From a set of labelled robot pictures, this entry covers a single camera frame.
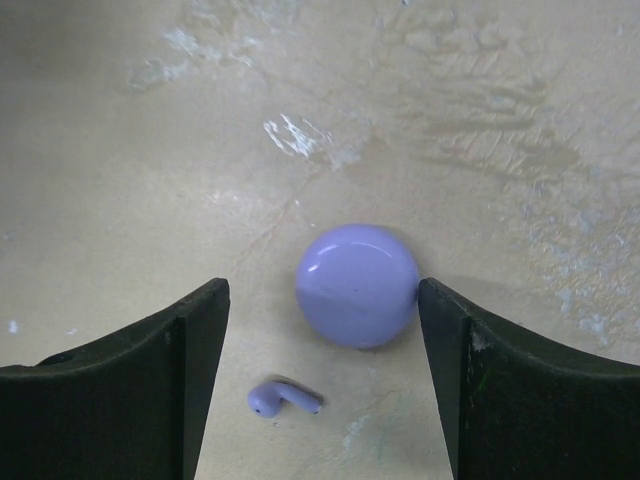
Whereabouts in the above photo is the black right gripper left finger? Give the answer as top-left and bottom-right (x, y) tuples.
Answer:
(1, 278), (230, 479)

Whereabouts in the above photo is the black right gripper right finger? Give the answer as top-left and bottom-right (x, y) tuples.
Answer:
(418, 278), (639, 479)

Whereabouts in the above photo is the purple earbud charging case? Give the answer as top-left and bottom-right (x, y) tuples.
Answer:
(295, 224), (419, 349)

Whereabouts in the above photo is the purple earbud right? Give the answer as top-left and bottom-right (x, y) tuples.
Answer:
(247, 381), (322, 418)

